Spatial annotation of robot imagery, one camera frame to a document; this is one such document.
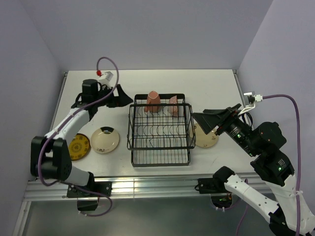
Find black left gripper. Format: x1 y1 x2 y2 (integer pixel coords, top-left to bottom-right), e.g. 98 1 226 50
94 84 133 108

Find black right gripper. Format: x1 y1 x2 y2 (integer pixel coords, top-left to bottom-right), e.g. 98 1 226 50
190 102 258 154

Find cream plate small motifs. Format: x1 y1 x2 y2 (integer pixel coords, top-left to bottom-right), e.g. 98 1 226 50
189 123 219 148

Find pink floral mug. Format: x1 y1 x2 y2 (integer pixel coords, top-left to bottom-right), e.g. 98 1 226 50
144 91 160 113

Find cream plate green brushstroke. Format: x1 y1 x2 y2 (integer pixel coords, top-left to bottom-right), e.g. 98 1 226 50
91 126 120 154

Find yellow patterned plate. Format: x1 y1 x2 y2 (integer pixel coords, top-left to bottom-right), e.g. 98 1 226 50
68 133 91 161

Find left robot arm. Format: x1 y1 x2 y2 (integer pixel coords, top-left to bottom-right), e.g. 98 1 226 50
31 79 133 196

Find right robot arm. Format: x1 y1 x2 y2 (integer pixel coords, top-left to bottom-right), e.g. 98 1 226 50
192 104 315 236

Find pink floral small bowl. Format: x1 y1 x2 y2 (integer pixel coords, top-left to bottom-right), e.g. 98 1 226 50
168 95 179 117

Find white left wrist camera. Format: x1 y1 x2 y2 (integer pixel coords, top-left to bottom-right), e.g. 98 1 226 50
98 71 114 87

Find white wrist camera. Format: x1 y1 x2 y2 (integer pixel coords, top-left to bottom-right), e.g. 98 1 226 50
243 92 263 112
98 71 114 87

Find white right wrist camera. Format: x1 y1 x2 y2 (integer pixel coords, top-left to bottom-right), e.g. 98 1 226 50
243 92 263 112

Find black wire dish rack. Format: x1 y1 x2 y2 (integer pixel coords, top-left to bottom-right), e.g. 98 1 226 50
127 93 195 167

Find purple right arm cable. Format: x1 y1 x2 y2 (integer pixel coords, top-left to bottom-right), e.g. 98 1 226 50
235 94 302 236

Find aluminium mounting rail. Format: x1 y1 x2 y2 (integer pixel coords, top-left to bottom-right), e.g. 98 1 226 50
23 175 211 202

